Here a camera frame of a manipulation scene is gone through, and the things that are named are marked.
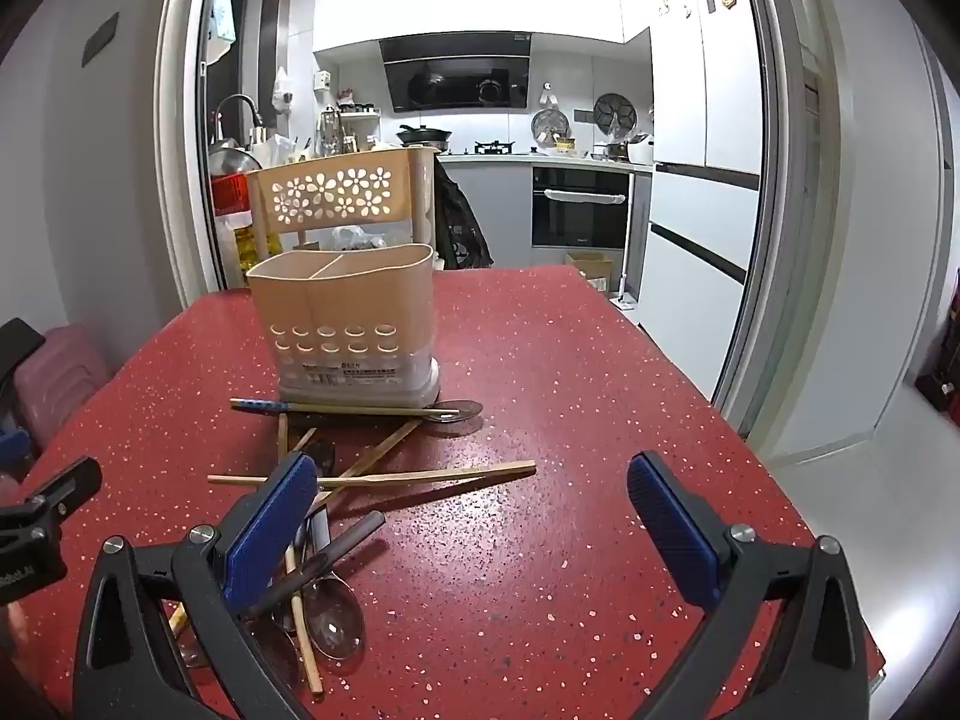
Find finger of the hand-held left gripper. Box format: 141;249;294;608
0;457;102;539

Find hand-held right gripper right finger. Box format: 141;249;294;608
627;452;875;720

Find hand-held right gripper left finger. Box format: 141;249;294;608
73;452;320;720

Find dark grey handled spoon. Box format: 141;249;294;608
247;511;386;616

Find light wooden spatula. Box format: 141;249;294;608
283;546;325;695

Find long wooden chopstick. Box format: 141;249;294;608
319;466;538;512
208;460;538;486

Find beige plastic utensil holder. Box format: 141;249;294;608
246;243;443;410

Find pink plastic stool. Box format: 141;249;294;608
13;322;111;452

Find blue-tipped wooden chopstick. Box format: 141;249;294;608
229;398;460;418

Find cardboard box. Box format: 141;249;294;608
564;251;617;293

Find yellow cooking oil bottle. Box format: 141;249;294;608
232;219;283;275

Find white stick vacuum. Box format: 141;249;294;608
609;171;640;310

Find clear plastic bag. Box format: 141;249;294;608
328;225;389;251

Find red and black clutter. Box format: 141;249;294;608
913;291;960;415

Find black built-in oven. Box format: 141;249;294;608
531;167;632;250

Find red plastic basket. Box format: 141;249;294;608
211;172;253;215

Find beige flower-pattern storage cart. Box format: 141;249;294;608
246;148;445;250

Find black plastic bag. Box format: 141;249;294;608
433;161;497;271

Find white refrigerator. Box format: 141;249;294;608
637;0;775;331

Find steel bowl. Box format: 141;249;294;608
208;148;263;178

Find spice rack with jars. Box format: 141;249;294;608
321;106;380;155

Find kitchen faucet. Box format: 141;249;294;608
216;94;264;152

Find black wok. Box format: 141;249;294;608
396;124;455;148

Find white hanging plastic bag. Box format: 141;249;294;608
269;66;296;118

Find black range hood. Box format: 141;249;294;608
378;33;534;113

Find white upper cabinets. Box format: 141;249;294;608
313;0;625;55

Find sliding door frame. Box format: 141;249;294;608
711;0;845;440
154;0;226;310

